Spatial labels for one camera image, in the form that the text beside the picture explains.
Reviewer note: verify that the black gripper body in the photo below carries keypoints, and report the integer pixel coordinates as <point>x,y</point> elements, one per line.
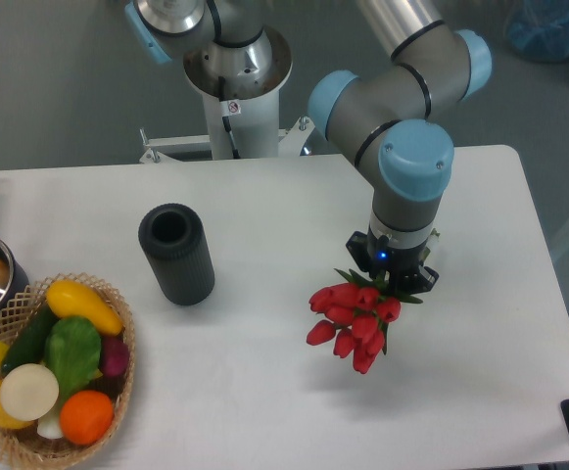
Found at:
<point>385,263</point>

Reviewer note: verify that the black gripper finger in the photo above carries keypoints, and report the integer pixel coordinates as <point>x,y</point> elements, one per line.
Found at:
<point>357,248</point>
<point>417,280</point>

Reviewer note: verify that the red tulip bouquet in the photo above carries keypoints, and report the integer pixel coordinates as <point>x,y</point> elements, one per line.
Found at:
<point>356,316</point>

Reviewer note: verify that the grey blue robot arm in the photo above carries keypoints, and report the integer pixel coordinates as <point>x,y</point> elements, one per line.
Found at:
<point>382,126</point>

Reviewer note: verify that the dark grey ribbed vase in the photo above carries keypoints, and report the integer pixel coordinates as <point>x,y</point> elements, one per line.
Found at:
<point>172,238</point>

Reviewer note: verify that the purple red onion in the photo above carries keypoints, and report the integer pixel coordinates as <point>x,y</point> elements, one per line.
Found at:
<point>114,357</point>

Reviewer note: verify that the blue plastic bag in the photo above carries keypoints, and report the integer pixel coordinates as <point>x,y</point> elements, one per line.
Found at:
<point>539,30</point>

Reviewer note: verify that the yellow squash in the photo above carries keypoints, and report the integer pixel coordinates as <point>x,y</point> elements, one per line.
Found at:
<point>68,298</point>

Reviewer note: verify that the green lettuce leaf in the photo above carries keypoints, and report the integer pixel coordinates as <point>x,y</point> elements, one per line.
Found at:
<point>72,354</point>

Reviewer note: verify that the orange fruit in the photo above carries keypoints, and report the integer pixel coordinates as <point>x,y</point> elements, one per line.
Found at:
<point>86,416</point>

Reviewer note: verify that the woven wicker basket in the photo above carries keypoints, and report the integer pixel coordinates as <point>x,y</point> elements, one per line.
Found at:
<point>24,448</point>

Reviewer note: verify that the dark green cucumber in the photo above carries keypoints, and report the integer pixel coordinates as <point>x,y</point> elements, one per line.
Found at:
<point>29,345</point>

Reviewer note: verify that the white leek stalk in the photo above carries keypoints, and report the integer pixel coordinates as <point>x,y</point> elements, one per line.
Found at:
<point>48,426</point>

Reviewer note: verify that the white onion half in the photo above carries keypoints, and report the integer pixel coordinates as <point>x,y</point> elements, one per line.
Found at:
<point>29,392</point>

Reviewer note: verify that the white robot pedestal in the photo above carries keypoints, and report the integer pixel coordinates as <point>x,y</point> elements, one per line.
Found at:
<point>240,92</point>

